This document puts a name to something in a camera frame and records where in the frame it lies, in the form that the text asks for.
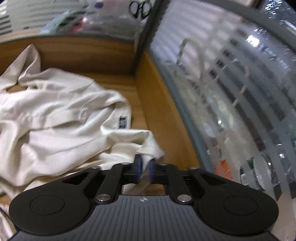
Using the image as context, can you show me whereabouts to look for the cream white jacket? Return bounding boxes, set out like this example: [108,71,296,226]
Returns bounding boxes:
[1,45,163,240]

